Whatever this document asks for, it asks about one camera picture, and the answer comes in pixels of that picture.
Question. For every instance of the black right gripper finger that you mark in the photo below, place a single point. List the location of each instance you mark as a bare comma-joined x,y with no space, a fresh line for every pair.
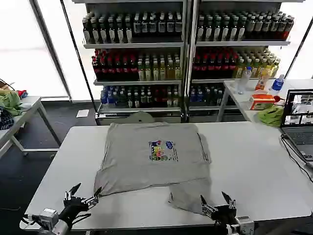
231,204
207,209

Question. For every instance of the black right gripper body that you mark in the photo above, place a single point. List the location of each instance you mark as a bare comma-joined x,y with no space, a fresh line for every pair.
225,215

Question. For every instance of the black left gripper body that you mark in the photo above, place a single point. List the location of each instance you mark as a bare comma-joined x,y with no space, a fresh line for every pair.
73,206

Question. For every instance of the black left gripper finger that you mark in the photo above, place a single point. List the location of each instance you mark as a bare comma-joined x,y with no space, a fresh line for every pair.
71,194
93,200

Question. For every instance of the grey printed t-shirt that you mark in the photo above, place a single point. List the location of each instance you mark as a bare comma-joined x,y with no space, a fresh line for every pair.
146,171

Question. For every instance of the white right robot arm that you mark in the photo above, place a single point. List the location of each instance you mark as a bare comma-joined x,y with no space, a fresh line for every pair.
242,225

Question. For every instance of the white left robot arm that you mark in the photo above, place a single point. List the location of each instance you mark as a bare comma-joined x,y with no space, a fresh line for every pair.
49,220

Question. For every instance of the white paper sheet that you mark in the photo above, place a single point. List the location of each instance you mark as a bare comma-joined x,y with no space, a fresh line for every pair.
82,113

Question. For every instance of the grey open laptop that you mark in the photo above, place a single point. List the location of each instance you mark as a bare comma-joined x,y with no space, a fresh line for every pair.
299,137

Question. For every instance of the round grey stool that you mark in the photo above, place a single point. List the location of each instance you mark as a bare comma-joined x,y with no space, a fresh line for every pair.
140,117

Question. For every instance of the green crumpled cloth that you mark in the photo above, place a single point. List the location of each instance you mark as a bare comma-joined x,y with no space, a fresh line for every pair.
270,116
11,102

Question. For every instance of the grey side table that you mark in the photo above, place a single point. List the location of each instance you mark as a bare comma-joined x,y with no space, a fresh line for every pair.
27,107

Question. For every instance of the blue striped cloth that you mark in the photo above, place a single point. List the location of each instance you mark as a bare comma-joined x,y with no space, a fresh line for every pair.
5,120

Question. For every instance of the white side table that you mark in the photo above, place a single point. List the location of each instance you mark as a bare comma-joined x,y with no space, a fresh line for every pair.
234,102

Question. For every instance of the orange tissue box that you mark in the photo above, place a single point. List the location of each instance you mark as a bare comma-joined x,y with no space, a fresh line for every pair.
261,102

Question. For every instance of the red and blue cloth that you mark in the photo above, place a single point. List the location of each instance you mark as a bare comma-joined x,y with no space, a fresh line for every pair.
22,93

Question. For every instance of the small red object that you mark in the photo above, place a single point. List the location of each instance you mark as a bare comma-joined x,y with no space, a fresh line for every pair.
276,98

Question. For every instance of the orange juice bottle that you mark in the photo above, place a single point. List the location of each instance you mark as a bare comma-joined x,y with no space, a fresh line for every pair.
261,82

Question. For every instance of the clear bottle with blue cap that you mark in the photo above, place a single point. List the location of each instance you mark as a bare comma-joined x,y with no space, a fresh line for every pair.
245,77

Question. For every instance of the blue label water bottle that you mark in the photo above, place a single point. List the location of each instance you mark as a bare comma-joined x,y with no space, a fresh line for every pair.
277,84

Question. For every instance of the shelf rack with bottles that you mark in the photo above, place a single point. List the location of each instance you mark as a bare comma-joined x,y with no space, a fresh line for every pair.
234,61
137,63

